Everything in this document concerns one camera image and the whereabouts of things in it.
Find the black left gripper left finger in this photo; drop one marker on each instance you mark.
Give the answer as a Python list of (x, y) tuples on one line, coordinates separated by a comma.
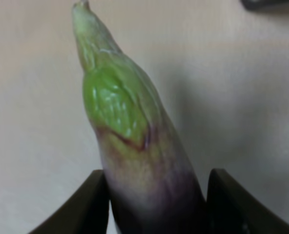
[(85, 212)]

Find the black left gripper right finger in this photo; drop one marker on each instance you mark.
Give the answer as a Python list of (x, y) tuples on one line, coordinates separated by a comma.
[(233, 210)]

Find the purple eggplant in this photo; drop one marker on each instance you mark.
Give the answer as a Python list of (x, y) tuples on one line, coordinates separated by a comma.
[(152, 184)]

